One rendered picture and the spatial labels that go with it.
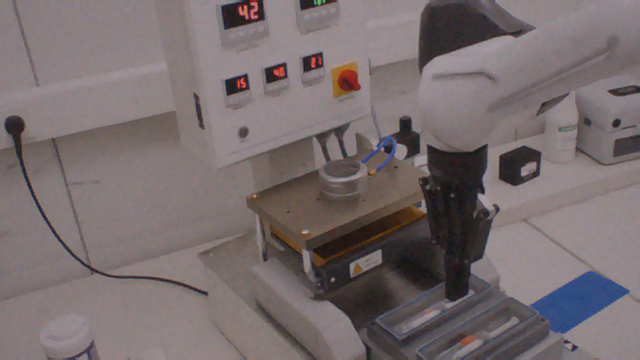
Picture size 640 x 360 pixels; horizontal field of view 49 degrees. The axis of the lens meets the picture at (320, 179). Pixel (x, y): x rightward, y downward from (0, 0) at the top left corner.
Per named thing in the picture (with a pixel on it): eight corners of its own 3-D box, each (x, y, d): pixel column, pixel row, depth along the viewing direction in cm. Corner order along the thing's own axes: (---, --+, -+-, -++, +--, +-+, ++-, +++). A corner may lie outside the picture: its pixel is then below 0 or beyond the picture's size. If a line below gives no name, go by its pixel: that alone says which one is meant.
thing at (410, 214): (270, 237, 119) (263, 189, 115) (371, 194, 130) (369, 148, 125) (327, 282, 106) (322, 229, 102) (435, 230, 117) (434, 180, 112)
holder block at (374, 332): (366, 336, 102) (365, 322, 101) (465, 282, 111) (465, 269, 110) (445, 401, 89) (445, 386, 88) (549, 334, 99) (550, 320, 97)
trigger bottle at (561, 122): (536, 155, 187) (541, 67, 176) (559, 148, 190) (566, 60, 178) (559, 167, 180) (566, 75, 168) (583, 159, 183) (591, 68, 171)
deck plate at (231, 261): (197, 256, 134) (196, 252, 133) (343, 196, 150) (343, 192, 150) (335, 391, 99) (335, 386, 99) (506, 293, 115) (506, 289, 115)
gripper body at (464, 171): (411, 139, 88) (413, 203, 92) (458, 161, 81) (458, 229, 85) (456, 123, 91) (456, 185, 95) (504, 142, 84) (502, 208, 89)
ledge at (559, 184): (344, 203, 182) (343, 188, 180) (600, 130, 208) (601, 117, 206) (399, 259, 157) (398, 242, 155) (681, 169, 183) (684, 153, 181)
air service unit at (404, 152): (363, 197, 138) (358, 129, 132) (418, 173, 145) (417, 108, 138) (380, 206, 134) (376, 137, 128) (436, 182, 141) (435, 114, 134)
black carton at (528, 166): (497, 178, 177) (498, 154, 174) (522, 168, 181) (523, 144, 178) (515, 187, 173) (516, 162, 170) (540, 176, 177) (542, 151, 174)
